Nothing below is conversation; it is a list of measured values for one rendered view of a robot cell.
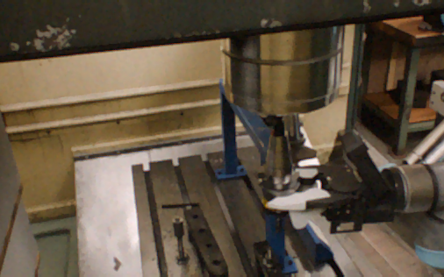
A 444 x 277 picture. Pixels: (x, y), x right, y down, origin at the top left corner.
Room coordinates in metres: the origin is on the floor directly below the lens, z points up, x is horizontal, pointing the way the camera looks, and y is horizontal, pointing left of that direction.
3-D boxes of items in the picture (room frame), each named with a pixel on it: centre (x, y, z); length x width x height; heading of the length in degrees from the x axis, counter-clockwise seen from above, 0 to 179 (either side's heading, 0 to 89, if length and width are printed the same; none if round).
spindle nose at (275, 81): (0.60, -0.07, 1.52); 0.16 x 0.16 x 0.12
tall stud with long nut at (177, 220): (0.89, 0.14, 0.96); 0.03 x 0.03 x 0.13
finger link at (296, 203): (0.57, -0.10, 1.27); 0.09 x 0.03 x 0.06; 108
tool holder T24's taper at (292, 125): (0.90, -0.13, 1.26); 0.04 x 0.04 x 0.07
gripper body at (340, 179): (0.61, -0.20, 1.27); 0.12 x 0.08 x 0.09; 95
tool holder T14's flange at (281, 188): (0.60, -0.07, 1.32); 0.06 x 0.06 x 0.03
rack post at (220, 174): (1.27, 0.01, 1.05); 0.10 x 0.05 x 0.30; 103
